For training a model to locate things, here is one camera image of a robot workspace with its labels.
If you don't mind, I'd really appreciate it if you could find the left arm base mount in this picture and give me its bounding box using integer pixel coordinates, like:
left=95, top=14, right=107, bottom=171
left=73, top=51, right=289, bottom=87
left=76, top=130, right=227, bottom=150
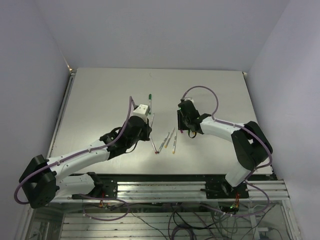
left=72, top=172, right=118, bottom=200

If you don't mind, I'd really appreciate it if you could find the orange pen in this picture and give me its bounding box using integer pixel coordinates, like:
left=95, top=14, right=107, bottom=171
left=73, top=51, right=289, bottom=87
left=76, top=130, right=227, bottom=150
left=164, top=128, right=175, bottom=148

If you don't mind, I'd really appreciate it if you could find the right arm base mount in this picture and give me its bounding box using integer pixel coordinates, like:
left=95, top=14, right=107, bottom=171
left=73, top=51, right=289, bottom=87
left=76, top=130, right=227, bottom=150
left=200, top=181, right=249, bottom=199

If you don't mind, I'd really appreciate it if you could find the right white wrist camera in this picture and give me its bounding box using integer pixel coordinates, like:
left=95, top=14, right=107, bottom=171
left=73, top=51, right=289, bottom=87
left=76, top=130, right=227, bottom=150
left=184, top=97, right=195, bottom=103

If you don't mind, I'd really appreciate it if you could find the dark blue pen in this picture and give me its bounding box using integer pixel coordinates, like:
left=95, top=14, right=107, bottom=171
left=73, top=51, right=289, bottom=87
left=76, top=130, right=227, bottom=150
left=158, top=132, right=170, bottom=152

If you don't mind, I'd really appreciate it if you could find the green capped pen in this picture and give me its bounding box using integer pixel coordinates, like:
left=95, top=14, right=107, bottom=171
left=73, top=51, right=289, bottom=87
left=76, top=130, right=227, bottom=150
left=148, top=93, right=152, bottom=115

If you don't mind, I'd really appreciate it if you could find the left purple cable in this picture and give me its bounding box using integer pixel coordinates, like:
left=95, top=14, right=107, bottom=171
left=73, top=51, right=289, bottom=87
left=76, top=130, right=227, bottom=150
left=13, top=96, right=138, bottom=222

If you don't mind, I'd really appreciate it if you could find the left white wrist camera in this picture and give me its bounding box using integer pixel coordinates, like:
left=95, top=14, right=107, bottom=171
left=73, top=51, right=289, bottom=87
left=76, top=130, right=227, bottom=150
left=132, top=104, right=150, bottom=121

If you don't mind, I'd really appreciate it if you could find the yellow pen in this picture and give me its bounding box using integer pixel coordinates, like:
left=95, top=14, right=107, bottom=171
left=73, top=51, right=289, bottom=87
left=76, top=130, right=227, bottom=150
left=172, top=131, right=178, bottom=154

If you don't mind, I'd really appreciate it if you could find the aluminium frame rail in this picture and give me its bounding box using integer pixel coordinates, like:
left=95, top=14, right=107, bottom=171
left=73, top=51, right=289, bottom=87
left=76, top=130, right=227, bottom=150
left=52, top=181, right=288, bottom=202

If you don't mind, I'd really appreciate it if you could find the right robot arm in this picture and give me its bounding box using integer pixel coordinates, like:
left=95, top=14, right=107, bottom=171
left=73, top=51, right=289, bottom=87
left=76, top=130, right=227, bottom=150
left=177, top=99, right=273, bottom=198

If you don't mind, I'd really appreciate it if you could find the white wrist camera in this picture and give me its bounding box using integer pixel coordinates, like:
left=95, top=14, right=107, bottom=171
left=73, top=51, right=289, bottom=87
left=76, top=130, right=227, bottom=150
left=184, top=97, right=195, bottom=103
left=132, top=104, right=150, bottom=121

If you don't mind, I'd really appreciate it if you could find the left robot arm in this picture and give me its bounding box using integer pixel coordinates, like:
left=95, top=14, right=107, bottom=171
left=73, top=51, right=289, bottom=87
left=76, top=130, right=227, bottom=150
left=14, top=115, right=152, bottom=209

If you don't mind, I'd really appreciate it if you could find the purple cable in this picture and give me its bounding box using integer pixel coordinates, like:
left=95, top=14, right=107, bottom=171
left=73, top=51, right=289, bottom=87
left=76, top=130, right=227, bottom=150
left=181, top=85, right=274, bottom=218
left=13, top=96, right=138, bottom=222

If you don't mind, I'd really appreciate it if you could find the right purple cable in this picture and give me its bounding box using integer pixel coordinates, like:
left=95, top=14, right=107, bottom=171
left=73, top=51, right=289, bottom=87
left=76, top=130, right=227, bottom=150
left=181, top=85, right=274, bottom=218

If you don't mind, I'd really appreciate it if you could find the red pen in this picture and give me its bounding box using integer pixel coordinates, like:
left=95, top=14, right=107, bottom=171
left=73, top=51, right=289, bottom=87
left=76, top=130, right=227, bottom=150
left=149, top=135, right=159, bottom=154

